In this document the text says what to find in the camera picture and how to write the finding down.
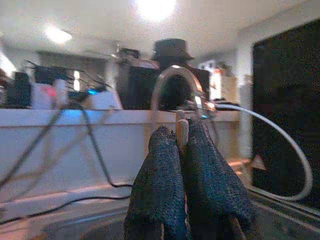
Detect black cable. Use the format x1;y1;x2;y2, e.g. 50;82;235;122
0;196;132;226
79;107;134;188
0;107;63;188

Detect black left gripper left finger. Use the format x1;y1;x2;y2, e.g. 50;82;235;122
124;124;188;240

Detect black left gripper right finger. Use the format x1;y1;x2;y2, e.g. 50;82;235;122
183;119;257;240

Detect large black appliance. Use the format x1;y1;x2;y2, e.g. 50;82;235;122
251;18;320;205

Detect white box with pink mark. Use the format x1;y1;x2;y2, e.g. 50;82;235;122
31;79;70;110

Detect black monitor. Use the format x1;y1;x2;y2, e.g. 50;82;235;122
116;63;211;111

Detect ceiling light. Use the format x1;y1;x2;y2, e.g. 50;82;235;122
136;0;179;23
44;24;73;46

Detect person wearing black hat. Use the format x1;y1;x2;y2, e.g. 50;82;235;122
151;38;201;111

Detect white curved hose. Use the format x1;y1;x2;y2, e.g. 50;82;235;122
214;103;314;202

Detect plain white box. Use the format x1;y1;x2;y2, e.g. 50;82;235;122
86;89;123;111

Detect chrome kitchen faucet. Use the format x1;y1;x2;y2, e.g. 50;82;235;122
149;64;217;131

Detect black speaker box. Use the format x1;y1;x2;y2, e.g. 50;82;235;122
7;72;32;108

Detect stainless steel sink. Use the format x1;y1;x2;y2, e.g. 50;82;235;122
37;186;320;240

